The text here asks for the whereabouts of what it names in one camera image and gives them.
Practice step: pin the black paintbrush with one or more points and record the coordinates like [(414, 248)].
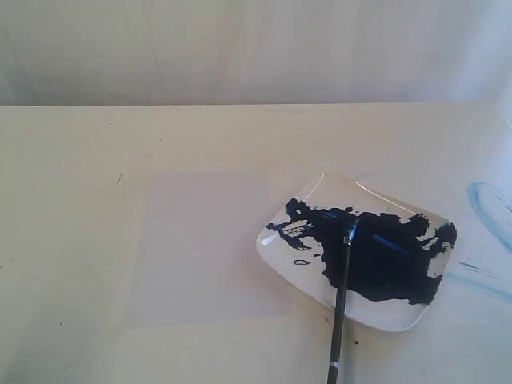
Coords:
[(340, 304)]

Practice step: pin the white sheet of paper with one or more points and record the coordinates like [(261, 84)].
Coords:
[(197, 261)]

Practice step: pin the white square paint plate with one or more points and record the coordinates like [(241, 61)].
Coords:
[(392, 255)]

